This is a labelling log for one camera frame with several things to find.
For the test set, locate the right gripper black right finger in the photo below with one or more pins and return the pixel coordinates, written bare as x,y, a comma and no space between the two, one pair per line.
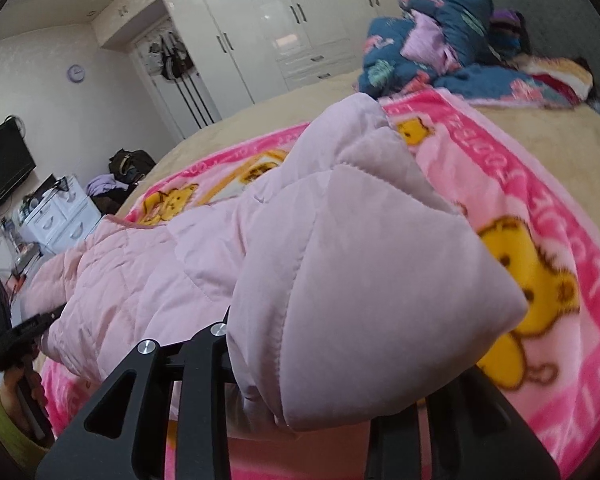
474,433

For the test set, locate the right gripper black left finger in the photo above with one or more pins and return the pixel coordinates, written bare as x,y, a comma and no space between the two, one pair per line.
121,432

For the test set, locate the pink quilted jacket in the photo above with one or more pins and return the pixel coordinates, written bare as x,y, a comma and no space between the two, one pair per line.
350,288

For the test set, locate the lilac clothes pile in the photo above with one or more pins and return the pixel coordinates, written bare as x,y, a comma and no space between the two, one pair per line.
104,183

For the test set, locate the left hand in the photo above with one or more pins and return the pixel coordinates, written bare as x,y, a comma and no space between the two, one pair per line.
10,399

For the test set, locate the pink cartoon bear blanket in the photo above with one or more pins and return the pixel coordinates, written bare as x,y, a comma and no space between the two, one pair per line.
528,180

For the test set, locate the white drawer chest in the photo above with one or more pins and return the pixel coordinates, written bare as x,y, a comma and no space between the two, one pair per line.
64,217

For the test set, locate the black flat television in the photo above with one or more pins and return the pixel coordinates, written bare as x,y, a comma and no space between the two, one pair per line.
16,161

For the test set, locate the black bag on floor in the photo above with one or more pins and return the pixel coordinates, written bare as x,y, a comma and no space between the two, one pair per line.
129,167

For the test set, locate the tan bed cover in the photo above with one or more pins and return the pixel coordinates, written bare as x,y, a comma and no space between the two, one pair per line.
420,235

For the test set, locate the white door with hanging bags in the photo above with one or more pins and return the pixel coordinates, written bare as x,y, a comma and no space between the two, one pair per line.
173,80

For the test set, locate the red yellow striped blanket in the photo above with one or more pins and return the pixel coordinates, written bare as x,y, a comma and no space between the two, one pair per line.
567,77

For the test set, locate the blue flamingo print quilt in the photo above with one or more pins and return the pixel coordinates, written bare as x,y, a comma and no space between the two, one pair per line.
444,44

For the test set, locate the white glossy wardrobe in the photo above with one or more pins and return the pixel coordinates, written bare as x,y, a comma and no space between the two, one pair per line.
248,51

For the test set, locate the grey padded headboard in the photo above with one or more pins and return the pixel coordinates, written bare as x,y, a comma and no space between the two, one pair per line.
562,29

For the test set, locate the round purple wall clock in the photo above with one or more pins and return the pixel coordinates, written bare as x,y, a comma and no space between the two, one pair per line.
76,73

